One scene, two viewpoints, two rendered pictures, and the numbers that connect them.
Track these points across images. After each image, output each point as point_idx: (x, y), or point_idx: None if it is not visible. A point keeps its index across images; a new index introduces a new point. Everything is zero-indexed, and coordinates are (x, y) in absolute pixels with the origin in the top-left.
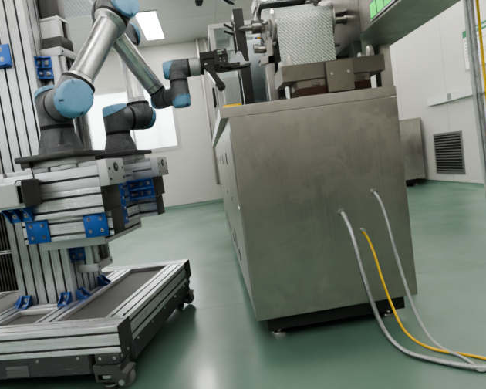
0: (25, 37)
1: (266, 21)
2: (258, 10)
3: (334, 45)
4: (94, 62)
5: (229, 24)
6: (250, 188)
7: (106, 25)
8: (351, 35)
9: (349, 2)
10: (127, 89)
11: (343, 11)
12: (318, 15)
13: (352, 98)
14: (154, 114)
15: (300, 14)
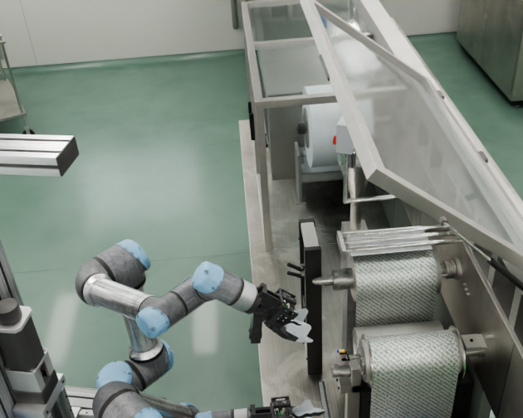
0: None
1: (357, 357)
2: (347, 238)
3: (453, 399)
4: None
5: (292, 102)
6: None
7: None
8: (483, 382)
9: (493, 357)
10: (131, 341)
11: (481, 350)
12: (440, 369)
13: None
14: (171, 362)
15: (412, 366)
